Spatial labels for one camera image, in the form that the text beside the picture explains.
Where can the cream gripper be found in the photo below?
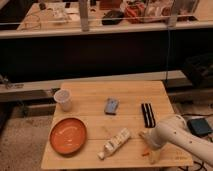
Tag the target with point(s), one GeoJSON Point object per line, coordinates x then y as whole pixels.
{"type": "Point", "coordinates": [154, 155]}

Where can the orange pepper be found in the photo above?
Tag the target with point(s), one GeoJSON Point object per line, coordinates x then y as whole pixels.
{"type": "Point", "coordinates": [145, 152]}

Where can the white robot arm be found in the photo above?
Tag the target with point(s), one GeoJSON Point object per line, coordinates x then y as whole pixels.
{"type": "Point", "coordinates": [172, 129]}

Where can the orange ceramic bowl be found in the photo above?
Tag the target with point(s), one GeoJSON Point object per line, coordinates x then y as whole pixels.
{"type": "Point", "coordinates": [68, 136]}

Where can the black striped rectangular case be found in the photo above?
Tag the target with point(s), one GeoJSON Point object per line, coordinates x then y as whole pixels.
{"type": "Point", "coordinates": [148, 115]}

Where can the white plastic bottle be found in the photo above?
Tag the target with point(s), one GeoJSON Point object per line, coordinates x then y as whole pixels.
{"type": "Point", "coordinates": [113, 144]}

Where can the black power box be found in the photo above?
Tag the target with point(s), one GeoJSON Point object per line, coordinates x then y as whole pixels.
{"type": "Point", "coordinates": [199, 127]}

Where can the blue grey sponge block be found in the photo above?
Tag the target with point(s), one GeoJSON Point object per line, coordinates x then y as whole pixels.
{"type": "Point", "coordinates": [111, 106]}

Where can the translucent plastic cup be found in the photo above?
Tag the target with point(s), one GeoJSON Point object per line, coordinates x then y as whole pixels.
{"type": "Point", "coordinates": [63, 98]}

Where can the orange red items pile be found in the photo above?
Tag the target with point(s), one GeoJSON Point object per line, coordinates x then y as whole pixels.
{"type": "Point", "coordinates": [135, 13]}

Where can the black bag on shelf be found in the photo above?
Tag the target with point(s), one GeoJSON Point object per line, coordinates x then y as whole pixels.
{"type": "Point", "coordinates": [112, 17]}

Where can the metal rail beam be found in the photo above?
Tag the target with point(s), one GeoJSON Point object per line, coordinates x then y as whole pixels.
{"type": "Point", "coordinates": [45, 89]}

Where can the grey vertical post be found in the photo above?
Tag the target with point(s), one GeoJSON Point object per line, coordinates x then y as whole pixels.
{"type": "Point", "coordinates": [83, 9]}

